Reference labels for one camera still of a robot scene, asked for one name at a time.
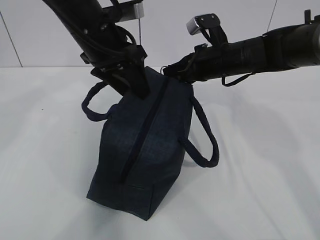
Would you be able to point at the dark navy fabric lunch bag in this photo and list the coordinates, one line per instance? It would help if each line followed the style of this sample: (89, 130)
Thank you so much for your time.
(143, 145)

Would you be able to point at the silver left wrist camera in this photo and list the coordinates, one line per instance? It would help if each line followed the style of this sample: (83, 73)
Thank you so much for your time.
(125, 11)

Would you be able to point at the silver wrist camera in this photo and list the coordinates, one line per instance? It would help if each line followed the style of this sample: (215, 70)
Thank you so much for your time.
(209, 25)
(125, 11)

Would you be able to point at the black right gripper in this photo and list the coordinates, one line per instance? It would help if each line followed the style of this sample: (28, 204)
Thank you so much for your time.
(205, 63)

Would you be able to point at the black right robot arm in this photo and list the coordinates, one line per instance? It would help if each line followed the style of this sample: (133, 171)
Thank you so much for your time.
(282, 49)

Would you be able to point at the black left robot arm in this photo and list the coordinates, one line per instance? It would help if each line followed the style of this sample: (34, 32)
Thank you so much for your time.
(87, 24)

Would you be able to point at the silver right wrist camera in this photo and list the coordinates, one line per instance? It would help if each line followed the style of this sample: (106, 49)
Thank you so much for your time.
(209, 25)

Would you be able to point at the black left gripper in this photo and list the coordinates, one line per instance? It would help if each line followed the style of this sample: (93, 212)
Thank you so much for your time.
(129, 60)

